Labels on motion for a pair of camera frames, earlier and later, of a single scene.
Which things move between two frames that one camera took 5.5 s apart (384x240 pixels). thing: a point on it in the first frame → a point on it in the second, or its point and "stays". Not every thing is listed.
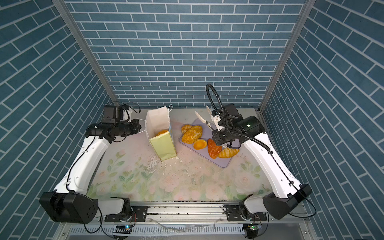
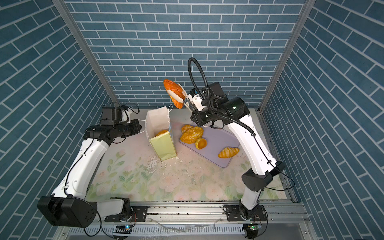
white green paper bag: [159, 131] stays
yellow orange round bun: [200, 144] stays
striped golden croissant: [227, 152] stays
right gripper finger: [204, 121] → [179, 99]
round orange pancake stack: [161, 132] stays
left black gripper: [136, 128] stays
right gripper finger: [210, 113] → [185, 93]
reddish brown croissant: [214, 150] → [175, 88]
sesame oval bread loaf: [192, 134] stays
